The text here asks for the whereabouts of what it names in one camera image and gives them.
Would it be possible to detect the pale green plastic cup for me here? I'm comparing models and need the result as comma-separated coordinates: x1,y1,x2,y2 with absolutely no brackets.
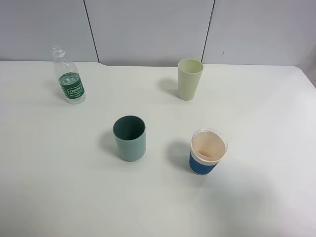
178,59,203,101

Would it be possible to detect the clear bottle with green label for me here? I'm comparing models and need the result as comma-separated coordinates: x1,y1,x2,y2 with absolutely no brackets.
52,45,86,104

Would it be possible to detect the teal plastic cup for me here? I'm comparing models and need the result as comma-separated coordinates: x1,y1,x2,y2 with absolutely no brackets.
113,115,146,161

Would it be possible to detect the blue sleeved paper cup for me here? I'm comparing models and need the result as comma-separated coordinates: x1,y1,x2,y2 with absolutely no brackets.
189,128,228,175

